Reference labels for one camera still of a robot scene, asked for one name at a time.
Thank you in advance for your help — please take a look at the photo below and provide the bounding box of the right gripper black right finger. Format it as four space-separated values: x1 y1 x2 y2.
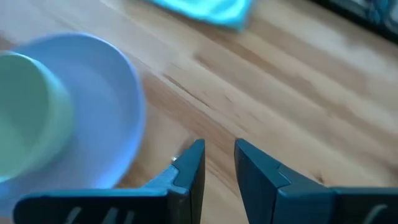
234 138 398 224

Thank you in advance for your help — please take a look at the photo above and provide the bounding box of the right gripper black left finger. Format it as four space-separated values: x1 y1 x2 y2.
12 139 206 224

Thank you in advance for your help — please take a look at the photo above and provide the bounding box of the green bowl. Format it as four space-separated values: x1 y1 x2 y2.
0 51 75 184

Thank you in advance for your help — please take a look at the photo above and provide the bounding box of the lilac round plate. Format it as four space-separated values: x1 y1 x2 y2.
0 32 147 216

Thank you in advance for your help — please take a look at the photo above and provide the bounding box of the teal folded cloth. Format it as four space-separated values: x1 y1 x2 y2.
146 0 257 32

